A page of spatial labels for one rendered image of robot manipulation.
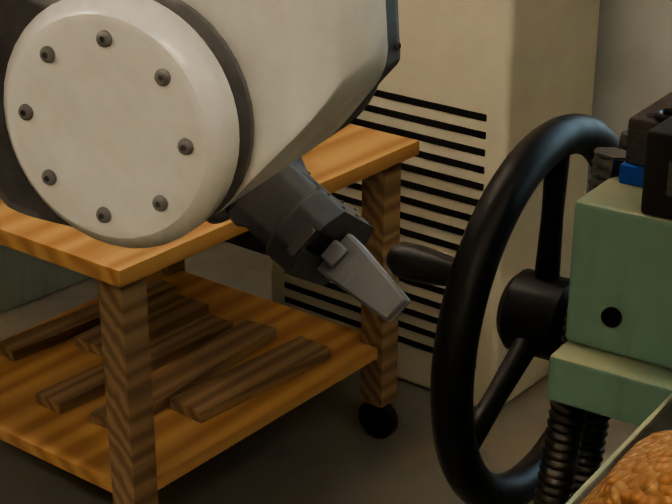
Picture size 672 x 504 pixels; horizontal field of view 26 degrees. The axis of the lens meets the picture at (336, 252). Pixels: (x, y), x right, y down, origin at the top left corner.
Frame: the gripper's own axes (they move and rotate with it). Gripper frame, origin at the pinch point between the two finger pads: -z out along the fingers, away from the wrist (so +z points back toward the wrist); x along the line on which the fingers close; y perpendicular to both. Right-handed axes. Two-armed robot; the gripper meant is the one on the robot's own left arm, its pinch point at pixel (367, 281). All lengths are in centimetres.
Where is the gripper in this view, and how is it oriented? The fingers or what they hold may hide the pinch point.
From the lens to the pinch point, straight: 97.5
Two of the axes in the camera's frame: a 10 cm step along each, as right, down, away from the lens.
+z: -7.1, -6.6, 2.4
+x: -2.4, -1.0, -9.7
